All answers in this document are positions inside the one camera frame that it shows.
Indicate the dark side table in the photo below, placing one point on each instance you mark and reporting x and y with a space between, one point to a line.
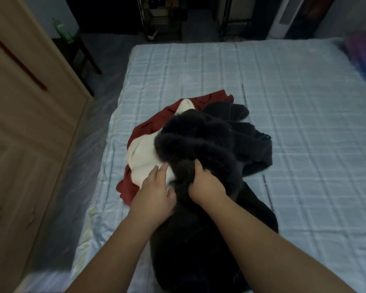
79 57

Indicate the person's right forearm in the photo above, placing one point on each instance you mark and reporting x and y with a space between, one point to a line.
280 250

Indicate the person's right hand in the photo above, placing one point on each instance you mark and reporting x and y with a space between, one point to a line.
206 187

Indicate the green bottle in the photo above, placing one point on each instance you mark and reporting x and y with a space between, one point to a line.
62 29

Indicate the person's left thumb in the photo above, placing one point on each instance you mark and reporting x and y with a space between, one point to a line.
171 194

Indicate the black metal frame stand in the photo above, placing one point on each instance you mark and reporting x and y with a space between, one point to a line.
238 15

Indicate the person's left forearm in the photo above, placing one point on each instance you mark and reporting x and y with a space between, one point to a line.
109 256

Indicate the dark grey garment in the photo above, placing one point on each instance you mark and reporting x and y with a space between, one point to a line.
256 149

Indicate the person's right fingers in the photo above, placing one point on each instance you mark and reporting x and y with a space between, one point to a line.
201 169

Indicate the black fuzzy fleece garment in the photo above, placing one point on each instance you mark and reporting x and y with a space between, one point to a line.
198 143

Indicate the person's left hand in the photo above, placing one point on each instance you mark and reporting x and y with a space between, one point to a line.
152 192

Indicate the black metal rack shelf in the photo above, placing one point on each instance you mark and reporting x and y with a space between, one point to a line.
161 18

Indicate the bed with light plaid sheet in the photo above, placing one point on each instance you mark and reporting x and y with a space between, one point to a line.
292 134

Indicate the black smooth garment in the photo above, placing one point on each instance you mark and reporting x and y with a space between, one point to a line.
201 241

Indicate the white tower fan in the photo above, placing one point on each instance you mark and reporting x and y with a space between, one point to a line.
283 16

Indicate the white garment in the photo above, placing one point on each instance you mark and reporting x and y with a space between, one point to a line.
145 155

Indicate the colourful purple blue pillow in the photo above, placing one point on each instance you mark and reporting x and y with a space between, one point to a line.
363 57

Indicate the red garment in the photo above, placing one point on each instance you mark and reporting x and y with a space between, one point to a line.
146 125

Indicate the wooden wardrobe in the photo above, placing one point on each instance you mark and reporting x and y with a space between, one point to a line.
21 134

